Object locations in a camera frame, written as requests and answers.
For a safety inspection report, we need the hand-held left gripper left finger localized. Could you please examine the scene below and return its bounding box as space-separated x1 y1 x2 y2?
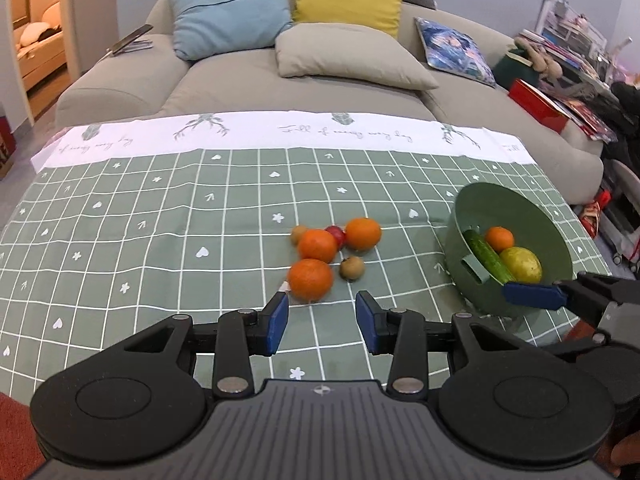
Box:
122 292 291 397

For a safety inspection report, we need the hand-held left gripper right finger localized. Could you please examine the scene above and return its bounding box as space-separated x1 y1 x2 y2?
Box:
354 290 523 397

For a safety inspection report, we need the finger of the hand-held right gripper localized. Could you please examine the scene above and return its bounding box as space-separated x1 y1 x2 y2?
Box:
502 272 622 329

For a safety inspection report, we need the large orange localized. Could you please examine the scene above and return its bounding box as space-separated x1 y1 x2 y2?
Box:
287 258 334 304
298 228 339 264
344 217 383 252

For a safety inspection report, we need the green plastic bowl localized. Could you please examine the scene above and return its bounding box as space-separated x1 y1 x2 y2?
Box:
443 182 574 319

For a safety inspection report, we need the yellow-green mango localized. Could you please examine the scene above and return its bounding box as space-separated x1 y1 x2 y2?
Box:
500 246 543 284

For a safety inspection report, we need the green cucumber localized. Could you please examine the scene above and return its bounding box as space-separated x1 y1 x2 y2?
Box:
462 229 517 285

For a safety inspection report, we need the small orange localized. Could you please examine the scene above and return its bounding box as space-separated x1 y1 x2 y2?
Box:
485 226 515 253

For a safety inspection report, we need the red snack bag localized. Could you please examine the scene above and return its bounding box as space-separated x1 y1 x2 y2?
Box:
580 187 614 239

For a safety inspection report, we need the green checkered tablecloth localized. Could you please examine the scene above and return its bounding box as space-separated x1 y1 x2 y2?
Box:
0 110 614 397

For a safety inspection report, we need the red book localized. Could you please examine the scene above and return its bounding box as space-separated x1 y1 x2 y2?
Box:
507 78 571 135

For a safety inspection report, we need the pile of magazines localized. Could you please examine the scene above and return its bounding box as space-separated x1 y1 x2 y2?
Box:
515 30 620 144

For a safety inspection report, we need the dark green bag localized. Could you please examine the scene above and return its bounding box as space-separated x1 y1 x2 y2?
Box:
492 45 545 94

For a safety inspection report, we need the beige sofa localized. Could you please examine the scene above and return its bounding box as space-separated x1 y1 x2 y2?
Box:
54 0 606 206

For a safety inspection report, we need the blue printed cushion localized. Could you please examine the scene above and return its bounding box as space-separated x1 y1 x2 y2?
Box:
414 16 497 87

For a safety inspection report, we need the beige cushion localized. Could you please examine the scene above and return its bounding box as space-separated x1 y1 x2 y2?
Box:
275 22 441 92

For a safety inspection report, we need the white storage rack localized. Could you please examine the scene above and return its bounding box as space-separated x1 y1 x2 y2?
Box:
537 0 609 57

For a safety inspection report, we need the red carpet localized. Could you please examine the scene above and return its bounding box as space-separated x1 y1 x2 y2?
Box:
0 391 47 480

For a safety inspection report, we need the light blue cushion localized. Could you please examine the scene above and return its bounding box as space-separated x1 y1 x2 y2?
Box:
167 0 296 62

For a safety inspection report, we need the tablet with stand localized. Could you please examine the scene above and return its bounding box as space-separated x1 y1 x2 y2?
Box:
106 24 155 57

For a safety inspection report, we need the wooden bed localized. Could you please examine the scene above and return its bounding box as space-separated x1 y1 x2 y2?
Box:
14 1 69 94

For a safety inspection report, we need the white metal frame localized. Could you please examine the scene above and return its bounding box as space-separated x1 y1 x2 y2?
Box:
597 160 640 267

